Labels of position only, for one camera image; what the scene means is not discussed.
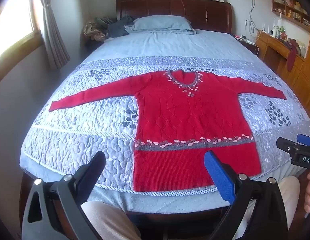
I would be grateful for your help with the person's leg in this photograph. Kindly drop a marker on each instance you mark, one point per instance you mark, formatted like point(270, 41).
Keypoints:
point(287, 192)
point(107, 220)

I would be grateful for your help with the white desk lamp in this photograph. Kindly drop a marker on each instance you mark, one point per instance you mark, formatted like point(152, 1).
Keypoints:
point(277, 27)

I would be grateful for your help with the light blue pillow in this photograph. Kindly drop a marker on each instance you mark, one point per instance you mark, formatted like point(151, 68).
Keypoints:
point(161, 22)
point(170, 32)

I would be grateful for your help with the wooden-framed window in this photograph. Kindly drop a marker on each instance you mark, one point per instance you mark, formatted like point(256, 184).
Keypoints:
point(13, 20)

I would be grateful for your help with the person's right leg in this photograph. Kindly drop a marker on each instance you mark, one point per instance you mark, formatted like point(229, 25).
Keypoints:
point(287, 192)

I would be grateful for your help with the light blue bed sheet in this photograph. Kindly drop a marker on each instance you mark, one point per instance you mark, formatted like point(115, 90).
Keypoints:
point(170, 45)

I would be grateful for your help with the wooden wall shelf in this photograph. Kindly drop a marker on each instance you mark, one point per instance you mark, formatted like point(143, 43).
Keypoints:
point(290, 2)

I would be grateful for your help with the grey crumpled cloth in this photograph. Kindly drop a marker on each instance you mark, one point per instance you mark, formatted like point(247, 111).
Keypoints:
point(104, 20)

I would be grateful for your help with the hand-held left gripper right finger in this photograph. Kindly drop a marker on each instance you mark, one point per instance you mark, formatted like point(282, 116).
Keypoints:
point(218, 173)

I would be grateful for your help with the dark wooden nightstand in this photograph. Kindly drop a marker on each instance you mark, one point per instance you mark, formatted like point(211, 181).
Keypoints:
point(246, 46)

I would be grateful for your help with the person's left leg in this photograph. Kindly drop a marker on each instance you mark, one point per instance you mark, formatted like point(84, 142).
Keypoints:
point(107, 220)

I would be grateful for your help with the grey pleated curtain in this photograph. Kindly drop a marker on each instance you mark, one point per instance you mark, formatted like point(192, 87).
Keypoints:
point(53, 30)

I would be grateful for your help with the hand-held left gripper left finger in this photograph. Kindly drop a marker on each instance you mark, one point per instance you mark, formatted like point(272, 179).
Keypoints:
point(94, 166)

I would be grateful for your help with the white router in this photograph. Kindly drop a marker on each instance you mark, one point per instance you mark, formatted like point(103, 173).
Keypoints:
point(265, 30)

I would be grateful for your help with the dark red hanging cloth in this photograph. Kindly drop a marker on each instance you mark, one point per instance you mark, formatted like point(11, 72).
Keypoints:
point(292, 52)

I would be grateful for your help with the dark blue garment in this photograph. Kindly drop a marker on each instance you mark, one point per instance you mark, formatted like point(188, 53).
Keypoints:
point(118, 28)

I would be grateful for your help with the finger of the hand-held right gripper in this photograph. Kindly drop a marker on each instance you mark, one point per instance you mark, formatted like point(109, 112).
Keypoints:
point(305, 139)
point(285, 145)

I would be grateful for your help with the dark wooden bed headboard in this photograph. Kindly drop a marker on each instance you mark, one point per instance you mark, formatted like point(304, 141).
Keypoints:
point(175, 7)

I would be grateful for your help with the light wooden desk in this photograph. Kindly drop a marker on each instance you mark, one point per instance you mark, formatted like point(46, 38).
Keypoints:
point(277, 52)

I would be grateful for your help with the red knitted sweater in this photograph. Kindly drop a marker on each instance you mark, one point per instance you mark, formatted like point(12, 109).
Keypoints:
point(185, 110)

